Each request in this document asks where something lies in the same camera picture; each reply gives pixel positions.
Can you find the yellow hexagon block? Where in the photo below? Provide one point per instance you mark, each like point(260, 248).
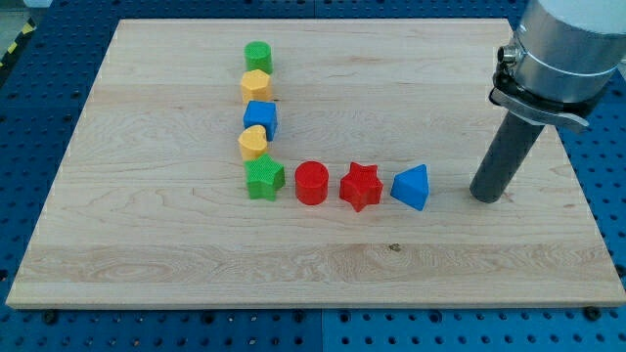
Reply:
point(256, 85)

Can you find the red star block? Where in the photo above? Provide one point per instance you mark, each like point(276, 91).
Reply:
point(361, 186)

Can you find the green cylinder block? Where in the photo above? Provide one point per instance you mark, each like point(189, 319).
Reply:
point(258, 55)

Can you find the red cylinder block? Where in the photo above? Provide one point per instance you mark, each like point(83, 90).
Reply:
point(311, 182)

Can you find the wooden board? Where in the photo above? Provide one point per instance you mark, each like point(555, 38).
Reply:
point(149, 209)

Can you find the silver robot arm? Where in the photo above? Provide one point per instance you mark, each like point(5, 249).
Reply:
point(552, 72)

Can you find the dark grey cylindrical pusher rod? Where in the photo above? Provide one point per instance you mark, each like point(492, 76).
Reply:
point(510, 146)

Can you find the blue triangle block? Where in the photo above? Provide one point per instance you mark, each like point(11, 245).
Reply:
point(411, 187)

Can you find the green star block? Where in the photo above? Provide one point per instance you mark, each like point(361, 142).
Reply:
point(264, 177)

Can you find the blue cube block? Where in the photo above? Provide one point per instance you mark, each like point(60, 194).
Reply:
point(264, 114)

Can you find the yellow heart block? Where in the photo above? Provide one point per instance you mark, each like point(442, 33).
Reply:
point(253, 142)

